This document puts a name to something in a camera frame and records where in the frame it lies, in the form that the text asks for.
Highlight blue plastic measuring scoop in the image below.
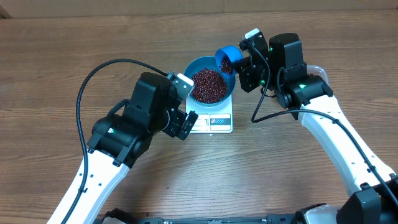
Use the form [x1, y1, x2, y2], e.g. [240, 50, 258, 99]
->
[215, 45, 243, 78]

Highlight red beans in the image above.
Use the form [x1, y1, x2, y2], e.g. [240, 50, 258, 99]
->
[192, 68, 228, 104]

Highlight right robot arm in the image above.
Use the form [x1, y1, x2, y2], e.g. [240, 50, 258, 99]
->
[232, 29, 397, 223]

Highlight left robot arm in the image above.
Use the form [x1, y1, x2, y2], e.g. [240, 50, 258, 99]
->
[49, 72, 198, 223]

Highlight white digital kitchen scale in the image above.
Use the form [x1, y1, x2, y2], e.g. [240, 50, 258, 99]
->
[186, 95, 233, 134]

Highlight teal blue bowl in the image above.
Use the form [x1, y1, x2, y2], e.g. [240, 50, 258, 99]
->
[184, 56, 236, 102]

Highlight clear plastic food container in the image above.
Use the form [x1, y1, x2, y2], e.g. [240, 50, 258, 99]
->
[306, 65, 329, 88]

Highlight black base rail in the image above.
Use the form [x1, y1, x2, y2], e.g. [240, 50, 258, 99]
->
[93, 203, 343, 224]

